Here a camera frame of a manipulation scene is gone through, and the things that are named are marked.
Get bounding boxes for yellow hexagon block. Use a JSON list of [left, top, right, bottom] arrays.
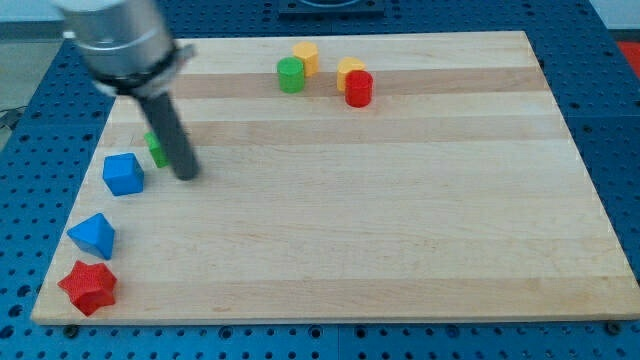
[[292, 41, 319, 77]]

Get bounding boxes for green cylinder block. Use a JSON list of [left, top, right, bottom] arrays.
[[276, 57, 305, 93]]

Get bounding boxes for green star block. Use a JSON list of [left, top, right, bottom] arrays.
[[144, 132, 169, 168]]

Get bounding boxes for blue triangle block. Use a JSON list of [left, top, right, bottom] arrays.
[[67, 213, 115, 260]]

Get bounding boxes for red star block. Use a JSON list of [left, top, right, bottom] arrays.
[[57, 260, 117, 316]]

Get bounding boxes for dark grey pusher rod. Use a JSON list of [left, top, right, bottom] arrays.
[[137, 92, 200, 181]]

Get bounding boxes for wooden board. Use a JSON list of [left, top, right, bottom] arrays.
[[31, 31, 639, 325]]

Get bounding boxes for blue cube block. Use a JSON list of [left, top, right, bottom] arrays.
[[102, 153, 144, 196]]

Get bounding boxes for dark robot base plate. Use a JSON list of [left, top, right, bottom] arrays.
[[277, 0, 386, 17]]

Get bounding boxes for red cylinder block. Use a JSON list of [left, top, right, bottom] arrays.
[[344, 70, 374, 108]]

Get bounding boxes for yellow heart block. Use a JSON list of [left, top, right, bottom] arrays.
[[336, 57, 366, 92]]

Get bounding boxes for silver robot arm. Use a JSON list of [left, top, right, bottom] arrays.
[[53, 0, 200, 181]]

